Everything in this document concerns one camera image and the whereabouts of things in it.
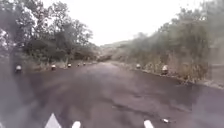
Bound dark grey asphalt road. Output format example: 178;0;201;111
0;60;224;128

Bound row of roadside marker stones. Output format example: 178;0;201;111
13;60;98;75

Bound bushes and trees on bank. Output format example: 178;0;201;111
99;0;224;83

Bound row of trees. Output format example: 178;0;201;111
0;0;101;63

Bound robot's own part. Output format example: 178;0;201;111
143;119;155;128
71;120;82;128

